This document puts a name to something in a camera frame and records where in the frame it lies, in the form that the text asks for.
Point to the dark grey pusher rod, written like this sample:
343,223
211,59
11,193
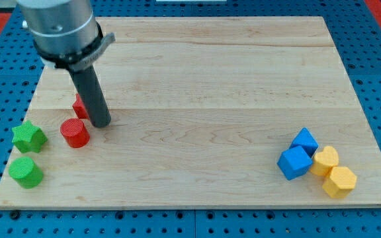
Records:
87,86

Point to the red star block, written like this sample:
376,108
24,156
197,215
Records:
79,108

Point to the red cylinder block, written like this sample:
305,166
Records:
74,133

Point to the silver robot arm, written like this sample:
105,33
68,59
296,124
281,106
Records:
67,35

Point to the green star block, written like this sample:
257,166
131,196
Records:
28,138

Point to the green cylinder block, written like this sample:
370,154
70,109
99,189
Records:
26,172

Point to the wooden board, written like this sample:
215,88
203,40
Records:
202,108

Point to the blue cube block front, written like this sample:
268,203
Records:
294,162

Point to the blue cube block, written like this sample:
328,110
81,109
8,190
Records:
294,162
306,140

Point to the blue cube block rear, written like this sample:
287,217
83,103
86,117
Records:
306,140

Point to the yellow heart block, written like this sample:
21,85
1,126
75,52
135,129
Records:
324,161

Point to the yellow hexagon block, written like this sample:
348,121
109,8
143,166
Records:
339,182

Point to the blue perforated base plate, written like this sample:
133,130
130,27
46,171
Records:
355,27

